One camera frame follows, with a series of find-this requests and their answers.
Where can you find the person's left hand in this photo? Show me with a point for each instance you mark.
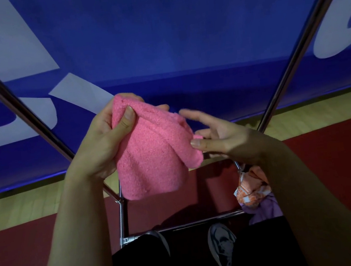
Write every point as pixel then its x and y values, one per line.
pixel 96 149

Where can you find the person's black trousers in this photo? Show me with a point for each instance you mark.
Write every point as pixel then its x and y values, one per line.
pixel 262 247

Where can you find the blue banner with white print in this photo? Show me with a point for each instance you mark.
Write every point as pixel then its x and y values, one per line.
pixel 167 29

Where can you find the person's left grey shoe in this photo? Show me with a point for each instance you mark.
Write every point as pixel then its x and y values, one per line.
pixel 160 239

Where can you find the person's right forearm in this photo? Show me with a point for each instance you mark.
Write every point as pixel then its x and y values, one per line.
pixel 321 213

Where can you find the orange patterned towel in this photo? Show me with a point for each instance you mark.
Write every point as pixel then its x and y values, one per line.
pixel 251 189

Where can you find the person's grey shoe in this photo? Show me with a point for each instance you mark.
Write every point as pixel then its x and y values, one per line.
pixel 160 239
pixel 221 242

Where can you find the person's left forearm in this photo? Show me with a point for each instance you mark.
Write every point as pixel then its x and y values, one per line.
pixel 77 238

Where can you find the purple towel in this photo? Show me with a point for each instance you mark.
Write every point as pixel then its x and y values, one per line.
pixel 265 212

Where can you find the person's right grey shoe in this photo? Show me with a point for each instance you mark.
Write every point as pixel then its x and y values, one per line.
pixel 221 242

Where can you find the pink towel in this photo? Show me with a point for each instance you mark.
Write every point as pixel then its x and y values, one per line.
pixel 155 152

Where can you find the metal drying rack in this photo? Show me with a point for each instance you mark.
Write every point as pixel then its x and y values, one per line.
pixel 13 104

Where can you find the person's right hand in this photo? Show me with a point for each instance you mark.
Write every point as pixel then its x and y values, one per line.
pixel 229 141

